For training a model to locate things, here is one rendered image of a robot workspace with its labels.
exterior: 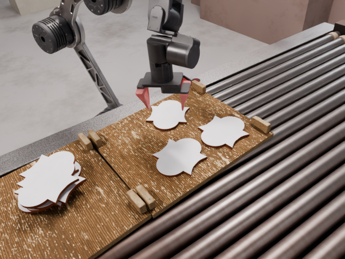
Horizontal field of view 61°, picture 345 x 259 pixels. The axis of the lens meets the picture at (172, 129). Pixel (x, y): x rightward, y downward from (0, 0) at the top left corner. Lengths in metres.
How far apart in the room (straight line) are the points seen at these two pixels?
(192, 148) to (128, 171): 0.18
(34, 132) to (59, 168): 1.91
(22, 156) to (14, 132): 1.81
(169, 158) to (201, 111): 0.22
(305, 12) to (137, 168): 2.73
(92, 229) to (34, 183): 0.18
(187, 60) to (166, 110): 0.29
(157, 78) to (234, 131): 0.26
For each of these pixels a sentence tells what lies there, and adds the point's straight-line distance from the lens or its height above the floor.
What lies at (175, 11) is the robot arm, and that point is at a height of 1.26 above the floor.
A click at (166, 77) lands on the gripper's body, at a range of 0.74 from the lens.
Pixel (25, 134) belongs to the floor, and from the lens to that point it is 2.67.
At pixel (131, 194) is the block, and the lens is 0.68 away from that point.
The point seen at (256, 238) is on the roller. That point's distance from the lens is 0.66.
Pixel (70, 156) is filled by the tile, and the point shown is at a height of 0.98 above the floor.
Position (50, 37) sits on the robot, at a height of 0.90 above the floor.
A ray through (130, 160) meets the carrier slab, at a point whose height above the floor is 0.94.
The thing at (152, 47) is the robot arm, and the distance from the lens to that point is 0.71.
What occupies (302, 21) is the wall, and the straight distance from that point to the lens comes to 3.29.
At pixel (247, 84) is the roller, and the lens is 1.09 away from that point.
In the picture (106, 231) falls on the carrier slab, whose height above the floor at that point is 0.94.
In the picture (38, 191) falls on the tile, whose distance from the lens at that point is 0.73.
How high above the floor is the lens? 1.49
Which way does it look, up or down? 40 degrees down
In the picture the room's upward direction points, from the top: 6 degrees counter-clockwise
